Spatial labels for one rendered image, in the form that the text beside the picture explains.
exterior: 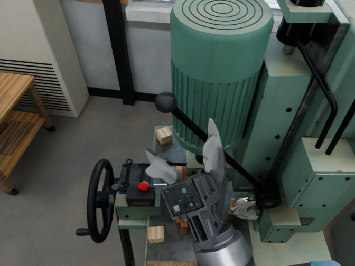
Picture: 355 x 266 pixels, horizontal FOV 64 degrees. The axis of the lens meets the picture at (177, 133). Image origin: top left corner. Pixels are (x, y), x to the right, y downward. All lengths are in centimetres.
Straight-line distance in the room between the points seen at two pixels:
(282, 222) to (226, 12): 49
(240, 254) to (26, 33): 190
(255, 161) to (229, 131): 14
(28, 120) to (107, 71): 71
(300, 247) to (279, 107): 58
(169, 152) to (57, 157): 139
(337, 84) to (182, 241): 59
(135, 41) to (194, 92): 169
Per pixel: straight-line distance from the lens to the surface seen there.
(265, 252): 102
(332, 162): 60
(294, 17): 52
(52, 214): 207
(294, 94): 58
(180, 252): 88
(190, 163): 81
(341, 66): 52
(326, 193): 65
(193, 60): 49
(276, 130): 65
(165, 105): 44
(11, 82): 218
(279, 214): 76
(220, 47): 46
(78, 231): 104
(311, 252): 107
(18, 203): 220
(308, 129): 61
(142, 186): 82
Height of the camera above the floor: 174
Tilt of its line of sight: 50 degrees down
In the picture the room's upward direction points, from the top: straight up
